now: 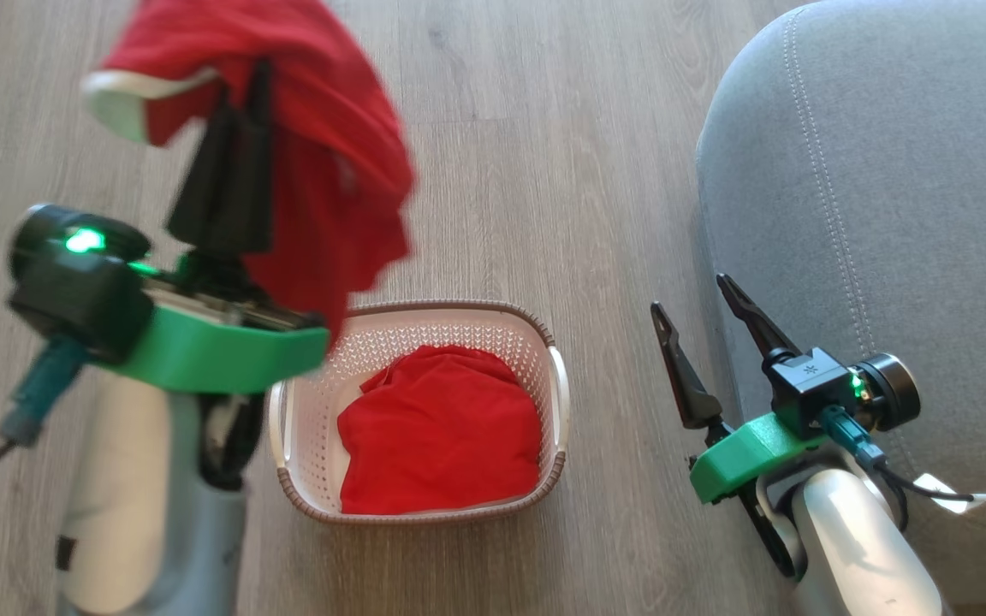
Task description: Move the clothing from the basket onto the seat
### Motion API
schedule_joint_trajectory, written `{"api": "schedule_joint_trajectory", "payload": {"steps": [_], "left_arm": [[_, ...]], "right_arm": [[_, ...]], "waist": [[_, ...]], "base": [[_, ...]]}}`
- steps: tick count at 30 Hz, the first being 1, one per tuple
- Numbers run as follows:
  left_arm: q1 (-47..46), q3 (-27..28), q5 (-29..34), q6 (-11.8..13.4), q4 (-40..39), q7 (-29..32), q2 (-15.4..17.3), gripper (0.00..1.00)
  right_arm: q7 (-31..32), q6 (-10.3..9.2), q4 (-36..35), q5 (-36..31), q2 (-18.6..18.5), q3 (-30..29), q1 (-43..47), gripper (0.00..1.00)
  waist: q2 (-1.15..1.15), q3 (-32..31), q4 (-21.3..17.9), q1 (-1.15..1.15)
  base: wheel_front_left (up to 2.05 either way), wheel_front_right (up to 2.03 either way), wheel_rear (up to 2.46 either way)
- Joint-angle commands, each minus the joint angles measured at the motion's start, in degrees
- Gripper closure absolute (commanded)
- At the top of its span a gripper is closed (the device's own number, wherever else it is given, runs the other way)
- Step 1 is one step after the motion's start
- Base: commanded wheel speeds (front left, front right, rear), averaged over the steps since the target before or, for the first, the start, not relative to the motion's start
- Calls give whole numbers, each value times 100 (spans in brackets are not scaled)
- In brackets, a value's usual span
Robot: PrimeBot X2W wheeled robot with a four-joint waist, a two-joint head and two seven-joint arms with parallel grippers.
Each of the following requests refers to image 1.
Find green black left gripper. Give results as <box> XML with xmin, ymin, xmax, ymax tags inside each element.
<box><xmin>106</xmin><ymin>58</ymin><xmax>330</xmax><ymax>395</ymax></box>

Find white cable label tag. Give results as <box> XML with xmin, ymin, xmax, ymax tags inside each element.
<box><xmin>912</xmin><ymin>473</ymin><xmax>986</xmax><ymax>515</ymax></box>

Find left arm black teal cable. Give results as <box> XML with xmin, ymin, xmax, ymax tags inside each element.
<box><xmin>0</xmin><ymin>338</ymin><xmax>90</xmax><ymax>494</ymax></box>

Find grey fabric sofa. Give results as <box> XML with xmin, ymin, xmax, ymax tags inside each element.
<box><xmin>696</xmin><ymin>0</ymin><xmax>986</xmax><ymax>610</ymax></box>

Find arm black teal cable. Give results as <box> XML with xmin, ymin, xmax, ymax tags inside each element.
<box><xmin>820</xmin><ymin>406</ymin><xmax>986</xmax><ymax>616</ymax></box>
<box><xmin>0</xmin><ymin>338</ymin><xmax>90</xmax><ymax>494</ymax></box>

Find red and white garment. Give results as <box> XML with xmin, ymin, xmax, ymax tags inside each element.
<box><xmin>82</xmin><ymin>0</ymin><xmax>417</xmax><ymax>343</ymax></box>
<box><xmin>337</xmin><ymin>345</ymin><xmax>543</xmax><ymax>516</ymax></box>

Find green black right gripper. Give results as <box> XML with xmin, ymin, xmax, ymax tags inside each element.
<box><xmin>650</xmin><ymin>272</ymin><xmax>829</xmax><ymax>506</ymax></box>

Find right arm black teal cable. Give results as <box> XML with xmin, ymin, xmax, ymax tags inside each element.
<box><xmin>820</xmin><ymin>406</ymin><xmax>986</xmax><ymax>616</ymax></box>

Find white plastic laundry basket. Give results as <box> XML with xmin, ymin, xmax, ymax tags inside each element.
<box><xmin>269</xmin><ymin>299</ymin><xmax>571</xmax><ymax>524</ymax></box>

